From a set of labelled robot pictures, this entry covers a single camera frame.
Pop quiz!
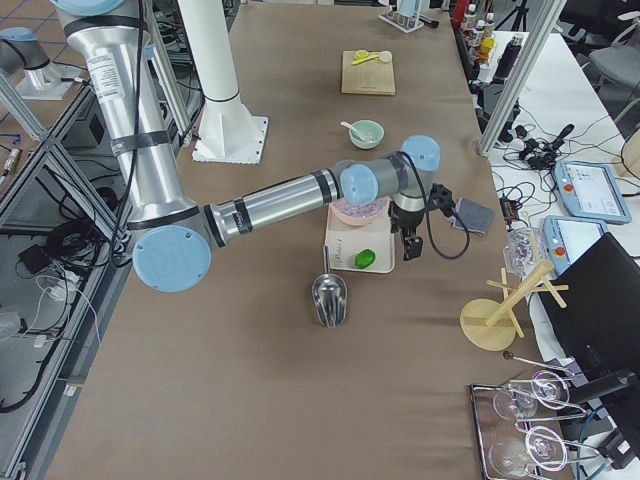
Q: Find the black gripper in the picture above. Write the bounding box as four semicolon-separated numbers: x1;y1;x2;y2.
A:
389;207;424;261

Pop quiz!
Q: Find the pink bowl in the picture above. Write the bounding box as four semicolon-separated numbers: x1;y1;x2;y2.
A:
329;197;389;226

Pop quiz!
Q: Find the white ceramic spoon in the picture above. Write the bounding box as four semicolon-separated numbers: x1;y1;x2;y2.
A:
340;121;366;141

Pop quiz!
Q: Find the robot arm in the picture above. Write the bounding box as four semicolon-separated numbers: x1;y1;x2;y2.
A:
56;1;441;293

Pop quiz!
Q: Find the pile of clear ice cubes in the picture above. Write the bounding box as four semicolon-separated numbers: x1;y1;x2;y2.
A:
335;198;387;220

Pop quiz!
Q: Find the mint green bowl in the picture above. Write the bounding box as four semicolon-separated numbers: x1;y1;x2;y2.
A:
348;119;385;150

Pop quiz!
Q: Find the metal ice scoop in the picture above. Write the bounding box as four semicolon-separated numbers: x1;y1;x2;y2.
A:
311;245;348;328

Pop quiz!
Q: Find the yellow plastic spoon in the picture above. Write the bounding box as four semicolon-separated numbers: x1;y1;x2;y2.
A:
351;52;379;66

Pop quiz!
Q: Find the green lime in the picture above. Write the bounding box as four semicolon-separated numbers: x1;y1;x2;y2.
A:
354;249;376;269

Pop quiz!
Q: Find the cream rectangular tray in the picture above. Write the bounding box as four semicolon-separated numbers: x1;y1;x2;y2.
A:
325;212;395;274

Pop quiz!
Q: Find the grey folded cloth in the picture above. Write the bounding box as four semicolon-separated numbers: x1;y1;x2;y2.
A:
450;198;495;236

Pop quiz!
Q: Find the wooden cup stand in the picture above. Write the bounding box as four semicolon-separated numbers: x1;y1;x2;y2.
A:
460;260;569;351

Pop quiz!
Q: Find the wooden cutting board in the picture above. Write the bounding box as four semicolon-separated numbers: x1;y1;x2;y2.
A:
341;50;396;96

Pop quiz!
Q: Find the teach pendant tablet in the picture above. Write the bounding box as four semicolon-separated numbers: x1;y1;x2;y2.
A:
542;215;608;274
553;160;632;224

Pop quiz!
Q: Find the white onion half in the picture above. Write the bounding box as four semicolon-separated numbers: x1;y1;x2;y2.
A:
378;51;392;64

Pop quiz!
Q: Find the black water bottle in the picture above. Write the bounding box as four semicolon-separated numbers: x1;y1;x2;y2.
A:
493;32;525;83

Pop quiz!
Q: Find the wine glass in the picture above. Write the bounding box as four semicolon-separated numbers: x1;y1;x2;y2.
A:
489;426;568;479
493;370;570;420

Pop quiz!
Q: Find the black monitor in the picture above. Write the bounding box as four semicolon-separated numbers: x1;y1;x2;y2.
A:
540;233;639;373

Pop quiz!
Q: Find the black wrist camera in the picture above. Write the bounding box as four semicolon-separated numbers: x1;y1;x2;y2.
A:
428;184;455;218

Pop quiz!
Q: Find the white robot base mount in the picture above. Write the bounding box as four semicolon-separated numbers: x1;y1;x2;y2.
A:
179;0;268;165

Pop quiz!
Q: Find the aluminium frame post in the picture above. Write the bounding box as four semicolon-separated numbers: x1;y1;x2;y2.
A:
478;0;566;157

